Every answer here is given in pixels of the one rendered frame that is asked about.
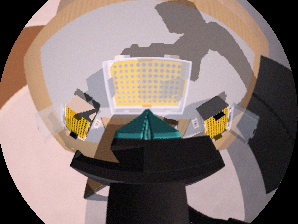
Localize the grey bench mat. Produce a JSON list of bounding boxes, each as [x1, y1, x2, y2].
[[40, 0, 255, 143]]

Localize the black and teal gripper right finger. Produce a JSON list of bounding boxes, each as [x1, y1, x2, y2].
[[147, 109, 181, 140]]

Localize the yellow perforated tip rack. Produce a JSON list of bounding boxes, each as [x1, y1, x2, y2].
[[205, 108, 228, 141], [66, 106, 89, 139]]

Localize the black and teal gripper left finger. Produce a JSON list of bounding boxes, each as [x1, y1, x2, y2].
[[113, 109, 147, 140]]

